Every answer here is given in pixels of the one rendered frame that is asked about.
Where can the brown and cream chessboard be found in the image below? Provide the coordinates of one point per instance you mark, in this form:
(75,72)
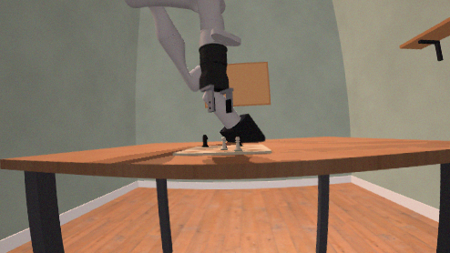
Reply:
(216,151)

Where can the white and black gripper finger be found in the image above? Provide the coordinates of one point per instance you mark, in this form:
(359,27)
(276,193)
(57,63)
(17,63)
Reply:
(211,98)
(229,99)

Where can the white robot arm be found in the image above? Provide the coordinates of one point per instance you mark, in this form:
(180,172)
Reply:
(172,42)

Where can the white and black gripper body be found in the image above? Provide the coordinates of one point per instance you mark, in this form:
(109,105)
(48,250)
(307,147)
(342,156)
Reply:
(213,57)

